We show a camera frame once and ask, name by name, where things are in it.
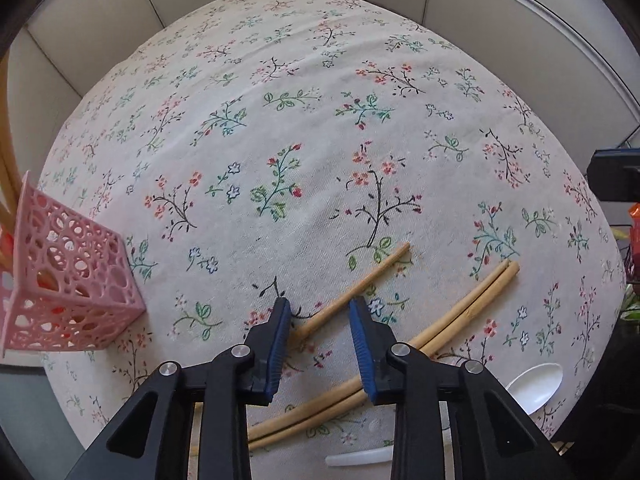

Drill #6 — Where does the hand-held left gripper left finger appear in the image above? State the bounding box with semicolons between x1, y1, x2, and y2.
65;296;292;480

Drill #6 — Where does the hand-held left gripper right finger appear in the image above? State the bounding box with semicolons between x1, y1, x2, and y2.
348;296;583;480

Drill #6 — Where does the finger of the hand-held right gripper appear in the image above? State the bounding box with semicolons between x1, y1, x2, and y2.
586;146;640;202

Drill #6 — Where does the white plastic spoon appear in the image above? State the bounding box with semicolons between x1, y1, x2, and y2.
325;362;564;469

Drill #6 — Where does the pink perforated utensil holder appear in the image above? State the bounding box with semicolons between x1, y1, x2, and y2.
0;170;147;358

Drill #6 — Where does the red plastic spoon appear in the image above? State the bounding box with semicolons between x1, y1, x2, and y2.
0;231;76;336

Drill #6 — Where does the orange packet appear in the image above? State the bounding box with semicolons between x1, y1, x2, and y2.
628;202;640;262

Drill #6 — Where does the green leafy plant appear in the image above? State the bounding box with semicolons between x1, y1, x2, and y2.
619;280;640;322

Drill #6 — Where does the floral tablecloth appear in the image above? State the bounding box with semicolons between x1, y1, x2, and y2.
37;0;628;480

